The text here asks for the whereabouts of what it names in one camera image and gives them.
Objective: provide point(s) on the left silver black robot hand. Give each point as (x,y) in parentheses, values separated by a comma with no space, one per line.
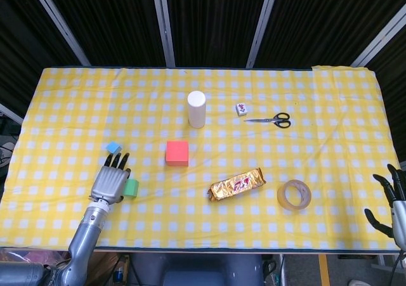
(108,181)

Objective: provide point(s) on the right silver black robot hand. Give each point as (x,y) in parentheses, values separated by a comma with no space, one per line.
(399,216)

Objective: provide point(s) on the green cube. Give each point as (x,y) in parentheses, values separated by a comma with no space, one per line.
(133,188)

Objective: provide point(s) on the small blue cube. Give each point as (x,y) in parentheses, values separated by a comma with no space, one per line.
(113,147)

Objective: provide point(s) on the large red cube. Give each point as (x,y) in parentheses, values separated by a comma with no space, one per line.
(177,153)

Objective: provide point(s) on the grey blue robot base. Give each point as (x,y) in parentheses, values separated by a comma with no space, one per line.
(196,270)

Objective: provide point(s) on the brown cardboard box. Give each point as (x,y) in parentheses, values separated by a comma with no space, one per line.
(104,267)

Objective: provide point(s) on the small blue bottle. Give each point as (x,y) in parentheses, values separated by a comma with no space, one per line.
(119,273)

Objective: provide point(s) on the yellow white checkered tablecloth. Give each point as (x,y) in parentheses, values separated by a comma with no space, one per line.
(203,222)

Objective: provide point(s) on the pink plastic bag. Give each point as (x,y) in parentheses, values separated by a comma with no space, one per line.
(31,256)

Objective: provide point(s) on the white cylindrical bottle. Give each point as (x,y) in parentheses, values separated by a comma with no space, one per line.
(196,110)

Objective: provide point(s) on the clear packing tape roll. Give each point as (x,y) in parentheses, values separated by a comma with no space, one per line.
(280,198)

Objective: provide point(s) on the gold foil biscuit packet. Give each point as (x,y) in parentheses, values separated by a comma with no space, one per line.
(236,185)

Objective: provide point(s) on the white mahjong tile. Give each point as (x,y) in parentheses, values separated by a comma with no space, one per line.
(241,109)

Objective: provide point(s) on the short aluminium frame bar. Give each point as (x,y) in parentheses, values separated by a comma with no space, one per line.
(11,113)

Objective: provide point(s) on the aluminium frame post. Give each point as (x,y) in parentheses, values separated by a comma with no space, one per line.
(380,37)
(163,23)
(57,21)
(263,23)

